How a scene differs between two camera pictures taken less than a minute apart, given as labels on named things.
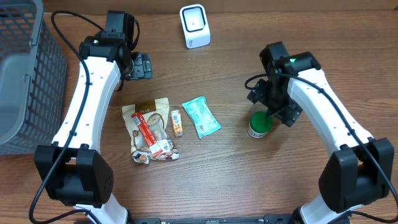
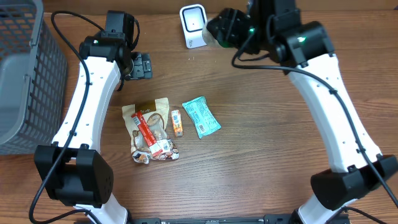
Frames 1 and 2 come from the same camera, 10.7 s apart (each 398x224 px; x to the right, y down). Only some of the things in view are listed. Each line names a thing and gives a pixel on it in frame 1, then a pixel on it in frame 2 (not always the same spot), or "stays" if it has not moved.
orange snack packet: x=178 y=127 stays
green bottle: x=260 y=124 to x=211 y=40
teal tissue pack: x=202 y=116 stays
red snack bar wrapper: x=150 y=140 stays
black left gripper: x=142 y=66 stays
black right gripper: x=277 y=104 to x=218 y=28
